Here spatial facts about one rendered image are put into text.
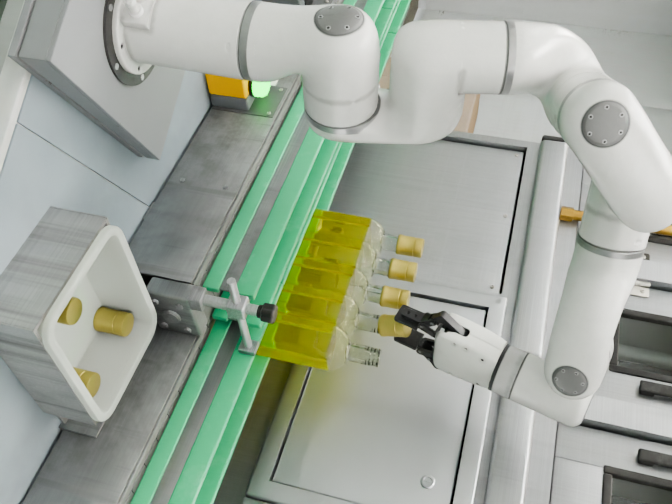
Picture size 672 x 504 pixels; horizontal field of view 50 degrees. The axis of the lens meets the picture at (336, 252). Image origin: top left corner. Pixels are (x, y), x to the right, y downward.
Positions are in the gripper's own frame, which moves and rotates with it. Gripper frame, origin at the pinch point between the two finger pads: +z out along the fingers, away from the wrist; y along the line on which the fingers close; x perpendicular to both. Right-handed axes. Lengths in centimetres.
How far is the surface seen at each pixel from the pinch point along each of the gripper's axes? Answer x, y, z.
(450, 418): 4.2, -13.7, -10.2
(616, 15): -590, -291, 73
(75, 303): 32, 26, 29
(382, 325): 2.1, 0.7, 3.5
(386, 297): -3.2, 0.3, 5.6
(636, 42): -579, -306, 47
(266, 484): 28.3, -13.3, 9.7
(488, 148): -62, -16, 11
